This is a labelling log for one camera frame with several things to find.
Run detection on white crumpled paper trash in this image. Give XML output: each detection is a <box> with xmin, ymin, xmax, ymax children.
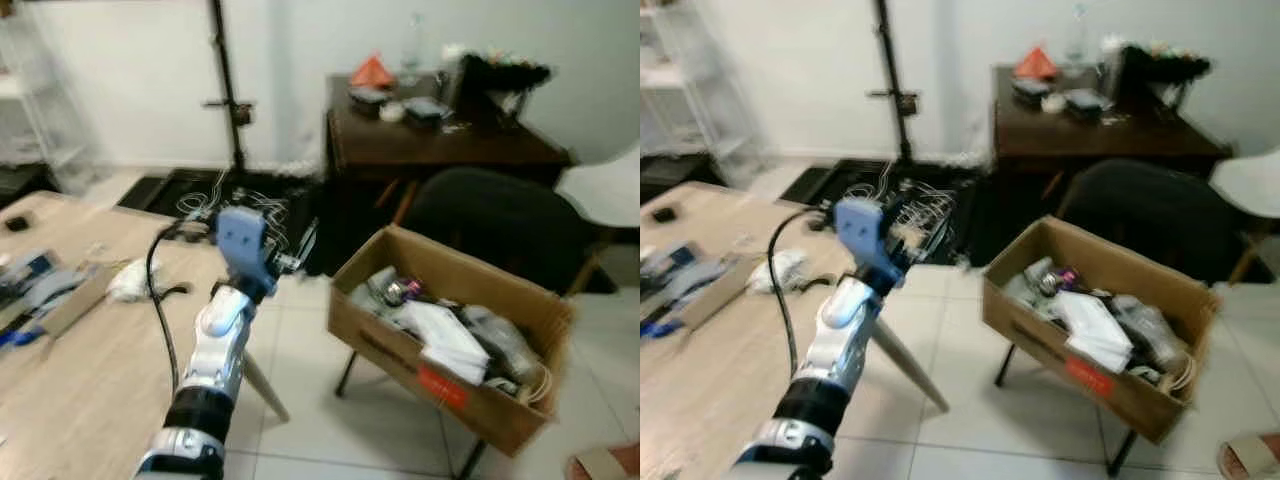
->
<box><xmin>105</xmin><ymin>257</ymin><xmax>163</xmax><ymax>304</ymax></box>
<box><xmin>746</xmin><ymin>248</ymin><xmax>809</xmax><ymax>295</ymax></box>

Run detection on brown cardboard rubbish box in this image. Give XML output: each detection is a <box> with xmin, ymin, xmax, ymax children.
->
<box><xmin>981</xmin><ymin>214</ymin><xmax>1222</xmax><ymax>447</ymax></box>
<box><xmin>326</xmin><ymin>224</ymin><xmax>577</xmax><ymax>459</ymax></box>

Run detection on light wooden table leg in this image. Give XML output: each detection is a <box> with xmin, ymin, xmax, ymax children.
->
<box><xmin>872</xmin><ymin>318</ymin><xmax>951</xmax><ymax>415</ymax></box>
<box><xmin>242</xmin><ymin>350</ymin><xmax>292</xmax><ymax>424</ymax></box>

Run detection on black metal-legged stool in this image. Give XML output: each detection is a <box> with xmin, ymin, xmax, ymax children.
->
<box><xmin>994</xmin><ymin>344</ymin><xmax>1139</xmax><ymax>477</ymax></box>
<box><xmin>334</xmin><ymin>350</ymin><xmax>489</xmax><ymax>480</ymax></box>

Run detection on black tripod pole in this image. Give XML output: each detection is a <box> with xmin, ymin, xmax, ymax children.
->
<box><xmin>203</xmin><ymin>0</ymin><xmax>253</xmax><ymax>173</ymax></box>
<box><xmin>868</xmin><ymin>0</ymin><xmax>921</xmax><ymax>165</ymax></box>

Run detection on white paper sheet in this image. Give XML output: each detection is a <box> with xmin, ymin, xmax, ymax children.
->
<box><xmin>398</xmin><ymin>298</ymin><xmax>493</xmax><ymax>387</ymax></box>
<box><xmin>1052</xmin><ymin>288</ymin><xmax>1137</xmax><ymax>375</ymax></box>

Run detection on dark brown wooden desk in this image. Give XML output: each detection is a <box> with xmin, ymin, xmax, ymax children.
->
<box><xmin>988</xmin><ymin>62</ymin><xmax>1235</xmax><ymax>263</ymax></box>
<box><xmin>323</xmin><ymin>70</ymin><xmax>575</xmax><ymax>273</ymax></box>

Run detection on flat brown cardboard piece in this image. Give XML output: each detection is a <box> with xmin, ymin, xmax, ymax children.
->
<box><xmin>36</xmin><ymin>260</ymin><xmax>125</xmax><ymax>339</ymax></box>
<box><xmin>680</xmin><ymin>252</ymin><xmax>769</xmax><ymax>331</ymax></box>

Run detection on orange red folded packet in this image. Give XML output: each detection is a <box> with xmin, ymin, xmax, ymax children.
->
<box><xmin>349</xmin><ymin>52</ymin><xmax>398</xmax><ymax>90</ymax></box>
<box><xmin>1012</xmin><ymin>44</ymin><xmax>1061</xmax><ymax>81</ymax></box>

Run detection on black container with clear lid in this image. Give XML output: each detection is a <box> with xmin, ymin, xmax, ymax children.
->
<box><xmin>1064</xmin><ymin>88</ymin><xmax>1113</xmax><ymax>119</ymax></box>
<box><xmin>402</xmin><ymin>96</ymin><xmax>453</xmax><ymax>128</ymax></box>

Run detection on black round-backed chair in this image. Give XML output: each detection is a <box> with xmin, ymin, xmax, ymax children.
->
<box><xmin>398</xmin><ymin>166</ymin><xmax>605</xmax><ymax>297</ymax></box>
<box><xmin>1056</xmin><ymin>158</ymin><xmax>1251</xmax><ymax>285</ymax></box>

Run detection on blue and grey packaging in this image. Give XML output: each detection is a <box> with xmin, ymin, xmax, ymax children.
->
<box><xmin>640</xmin><ymin>243</ymin><xmax>736</xmax><ymax>341</ymax></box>
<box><xmin>0</xmin><ymin>248</ymin><xmax>93</xmax><ymax>351</ymax></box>

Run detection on clear plastic water bottle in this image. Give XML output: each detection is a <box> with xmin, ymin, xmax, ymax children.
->
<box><xmin>400</xmin><ymin>11</ymin><xmax>427</xmax><ymax>87</ymax></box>
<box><xmin>1064</xmin><ymin>3</ymin><xmax>1091</xmax><ymax>69</ymax></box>

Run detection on black bag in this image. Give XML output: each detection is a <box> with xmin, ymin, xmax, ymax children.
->
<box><xmin>1110</xmin><ymin>44</ymin><xmax>1213</xmax><ymax>113</ymax></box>
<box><xmin>452</xmin><ymin>54</ymin><xmax>553</xmax><ymax>123</ymax></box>

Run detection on white plastic chair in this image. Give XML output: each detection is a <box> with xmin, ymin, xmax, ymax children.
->
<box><xmin>1208</xmin><ymin>146</ymin><xmax>1280</xmax><ymax>285</ymax></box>
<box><xmin>553</xmin><ymin>143</ymin><xmax>641</xmax><ymax>231</ymax></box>

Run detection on person's foot in sandal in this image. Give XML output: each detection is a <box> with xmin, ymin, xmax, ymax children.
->
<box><xmin>565</xmin><ymin>442</ymin><xmax>641</xmax><ymax>480</ymax></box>
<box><xmin>1216</xmin><ymin>432</ymin><xmax>1280</xmax><ymax>480</ymax></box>

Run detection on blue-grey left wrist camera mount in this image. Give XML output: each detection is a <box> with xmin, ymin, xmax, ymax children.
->
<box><xmin>216</xmin><ymin>206</ymin><xmax>268</xmax><ymax>277</ymax></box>
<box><xmin>834</xmin><ymin>196</ymin><xmax>889</xmax><ymax>277</ymax></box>

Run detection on black floor case with wires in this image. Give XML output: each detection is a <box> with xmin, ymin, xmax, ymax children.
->
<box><xmin>116</xmin><ymin>167</ymin><xmax>325</xmax><ymax>275</ymax></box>
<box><xmin>778</xmin><ymin>158</ymin><xmax>991</xmax><ymax>267</ymax></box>

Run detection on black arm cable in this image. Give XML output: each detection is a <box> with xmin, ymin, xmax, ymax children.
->
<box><xmin>767</xmin><ymin>207</ymin><xmax>837</xmax><ymax>379</ymax></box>
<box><xmin>146</xmin><ymin>220</ymin><xmax>193</xmax><ymax>393</ymax></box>

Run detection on white wire shelf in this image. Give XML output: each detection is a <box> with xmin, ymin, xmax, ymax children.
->
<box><xmin>0</xmin><ymin>8</ymin><xmax>105</xmax><ymax>195</ymax></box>
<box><xmin>640</xmin><ymin>0</ymin><xmax>771</xmax><ymax>187</ymax></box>

